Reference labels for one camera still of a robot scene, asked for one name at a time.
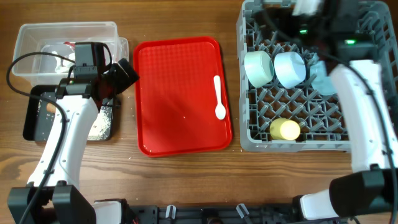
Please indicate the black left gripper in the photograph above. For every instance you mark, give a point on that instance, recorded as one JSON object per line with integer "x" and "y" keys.
{"x": 124, "y": 80}

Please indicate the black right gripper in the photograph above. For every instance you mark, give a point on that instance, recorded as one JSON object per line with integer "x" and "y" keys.
{"x": 283, "y": 15}

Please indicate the light blue bowl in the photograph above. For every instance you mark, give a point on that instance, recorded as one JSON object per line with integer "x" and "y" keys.
{"x": 290, "y": 69}

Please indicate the light blue plate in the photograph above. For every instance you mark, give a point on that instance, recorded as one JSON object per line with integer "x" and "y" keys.
{"x": 320, "y": 81}

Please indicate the green bowl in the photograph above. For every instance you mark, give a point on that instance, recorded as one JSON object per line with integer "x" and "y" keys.
{"x": 259, "y": 68}

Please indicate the brown sausage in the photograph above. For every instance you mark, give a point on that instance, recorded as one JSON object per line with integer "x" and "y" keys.
{"x": 51, "y": 108}

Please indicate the yellow plastic cup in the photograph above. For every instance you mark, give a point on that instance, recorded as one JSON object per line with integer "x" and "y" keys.
{"x": 284, "y": 129}

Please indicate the white plastic spoon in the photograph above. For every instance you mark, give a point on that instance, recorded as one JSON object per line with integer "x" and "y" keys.
{"x": 220, "y": 110}

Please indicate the red snack wrapper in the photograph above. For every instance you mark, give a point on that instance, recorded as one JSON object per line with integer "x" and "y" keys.
{"x": 71, "y": 45}

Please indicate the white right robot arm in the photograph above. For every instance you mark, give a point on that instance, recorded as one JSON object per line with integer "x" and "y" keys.
{"x": 330, "y": 29}

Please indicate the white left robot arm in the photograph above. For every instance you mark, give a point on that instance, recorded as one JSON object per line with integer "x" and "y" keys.
{"x": 52, "y": 192}

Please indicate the black waste tray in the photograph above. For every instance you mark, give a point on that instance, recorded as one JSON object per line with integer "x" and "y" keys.
{"x": 47, "y": 91}

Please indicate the grey dishwasher rack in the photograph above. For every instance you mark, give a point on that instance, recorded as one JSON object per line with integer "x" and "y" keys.
{"x": 319, "y": 116}

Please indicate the white rice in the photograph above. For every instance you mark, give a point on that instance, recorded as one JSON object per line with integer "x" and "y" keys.
{"x": 100, "y": 130}

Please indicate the red serving tray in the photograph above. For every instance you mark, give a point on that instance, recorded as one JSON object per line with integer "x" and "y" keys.
{"x": 176, "y": 97}

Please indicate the clear plastic bin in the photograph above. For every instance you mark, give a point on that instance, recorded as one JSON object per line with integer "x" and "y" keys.
{"x": 49, "y": 37}

